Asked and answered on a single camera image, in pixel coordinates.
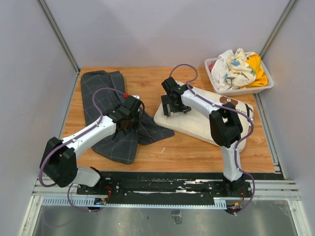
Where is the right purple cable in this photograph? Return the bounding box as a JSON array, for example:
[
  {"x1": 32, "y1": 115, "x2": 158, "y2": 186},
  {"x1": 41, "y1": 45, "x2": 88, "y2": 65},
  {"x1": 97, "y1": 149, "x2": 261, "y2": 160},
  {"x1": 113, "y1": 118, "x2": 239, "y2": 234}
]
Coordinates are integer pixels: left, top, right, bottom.
[{"x1": 169, "y1": 64, "x2": 255, "y2": 173}]

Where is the white plastic basket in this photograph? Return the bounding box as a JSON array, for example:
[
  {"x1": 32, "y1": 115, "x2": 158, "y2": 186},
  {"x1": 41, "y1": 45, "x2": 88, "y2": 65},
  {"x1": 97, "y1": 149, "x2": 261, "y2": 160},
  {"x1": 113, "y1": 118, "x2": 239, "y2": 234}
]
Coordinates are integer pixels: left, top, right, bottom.
[{"x1": 204, "y1": 57, "x2": 275, "y2": 97}]

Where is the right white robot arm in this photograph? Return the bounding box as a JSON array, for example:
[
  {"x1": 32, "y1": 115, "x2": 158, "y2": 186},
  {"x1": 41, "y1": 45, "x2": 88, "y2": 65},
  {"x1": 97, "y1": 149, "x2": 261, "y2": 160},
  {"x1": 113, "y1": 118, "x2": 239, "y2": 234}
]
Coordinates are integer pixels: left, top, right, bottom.
[{"x1": 161, "y1": 77, "x2": 251, "y2": 197}]

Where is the dark grey checked pillowcase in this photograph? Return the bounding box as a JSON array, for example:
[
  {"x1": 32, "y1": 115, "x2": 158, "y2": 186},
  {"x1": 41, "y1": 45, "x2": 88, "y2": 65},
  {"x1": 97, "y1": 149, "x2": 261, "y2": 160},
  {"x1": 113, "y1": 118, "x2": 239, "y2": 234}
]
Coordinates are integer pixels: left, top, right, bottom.
[{"x1": 80, "y1": 70, "x2": 175, "y2": 164}]

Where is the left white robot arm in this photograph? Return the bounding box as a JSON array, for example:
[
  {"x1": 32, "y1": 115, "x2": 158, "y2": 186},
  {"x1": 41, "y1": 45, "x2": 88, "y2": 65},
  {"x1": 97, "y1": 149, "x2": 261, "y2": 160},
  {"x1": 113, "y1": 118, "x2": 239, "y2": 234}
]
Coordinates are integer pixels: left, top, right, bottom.
[{"x1": 39, "y1": 95, "x2": 144, "y2": 195}]

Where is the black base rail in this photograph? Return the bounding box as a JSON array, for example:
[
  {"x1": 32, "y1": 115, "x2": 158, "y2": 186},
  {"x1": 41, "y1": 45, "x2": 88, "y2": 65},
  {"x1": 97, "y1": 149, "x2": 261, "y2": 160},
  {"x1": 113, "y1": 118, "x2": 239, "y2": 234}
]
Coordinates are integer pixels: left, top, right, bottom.
[{"x1": 77, "y1": 171, "x2": 252, "y2": 205}]

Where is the white slotted cable duct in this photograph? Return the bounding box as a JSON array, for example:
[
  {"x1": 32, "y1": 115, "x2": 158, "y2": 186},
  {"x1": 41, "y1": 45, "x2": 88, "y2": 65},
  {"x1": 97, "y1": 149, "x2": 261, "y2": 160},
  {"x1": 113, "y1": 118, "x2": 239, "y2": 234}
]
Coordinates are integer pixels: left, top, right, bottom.
[{"x1": 41, "y1": 198, "x2": 227, "y2": 209}]

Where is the purple cable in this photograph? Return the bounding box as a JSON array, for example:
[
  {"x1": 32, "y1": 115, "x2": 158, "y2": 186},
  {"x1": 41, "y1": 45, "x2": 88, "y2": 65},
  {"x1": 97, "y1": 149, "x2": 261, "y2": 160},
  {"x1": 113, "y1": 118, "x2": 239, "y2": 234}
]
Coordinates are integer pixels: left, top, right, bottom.
[
  {"x1": 39, "y1": 87, "x2": 128, "y2": 188},
  {"x1": 169, "y1": 64, "x2": 255, "y2": 173}
]

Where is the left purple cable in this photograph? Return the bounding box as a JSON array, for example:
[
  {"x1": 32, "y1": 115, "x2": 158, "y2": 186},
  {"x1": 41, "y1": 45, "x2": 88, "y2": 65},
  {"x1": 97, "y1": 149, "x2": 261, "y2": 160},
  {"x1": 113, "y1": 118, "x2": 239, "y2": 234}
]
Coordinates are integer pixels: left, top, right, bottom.
[{"x1": 39, "y1": 87, "x2": 128, "y2": 188}]

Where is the cream pillow with bear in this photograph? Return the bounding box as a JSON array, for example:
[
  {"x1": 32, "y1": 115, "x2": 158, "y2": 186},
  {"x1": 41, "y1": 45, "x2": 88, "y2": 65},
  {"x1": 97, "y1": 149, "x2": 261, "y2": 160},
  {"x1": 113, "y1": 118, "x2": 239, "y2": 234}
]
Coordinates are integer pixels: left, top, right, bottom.
[{"x1": 154, "y1": 88, "x2": 254, "y2": 145}]

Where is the crumpled patterned white cloth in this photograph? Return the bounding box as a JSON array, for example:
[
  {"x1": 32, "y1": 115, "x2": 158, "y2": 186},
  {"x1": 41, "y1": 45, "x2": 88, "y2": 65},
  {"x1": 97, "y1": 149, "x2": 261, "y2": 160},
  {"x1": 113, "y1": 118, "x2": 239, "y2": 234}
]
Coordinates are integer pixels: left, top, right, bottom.
[{"x1": 211, "y1": 48, "x2": 261, "y2": 90}]

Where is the yellow cloth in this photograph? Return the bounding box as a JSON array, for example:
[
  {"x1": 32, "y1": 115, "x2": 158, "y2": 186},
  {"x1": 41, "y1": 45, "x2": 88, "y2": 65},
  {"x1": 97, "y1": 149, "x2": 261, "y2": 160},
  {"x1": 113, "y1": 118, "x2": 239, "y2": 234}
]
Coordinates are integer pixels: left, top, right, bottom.
[{"x1": 241, "y1": 54, "x2": 268, "y2": 89}]

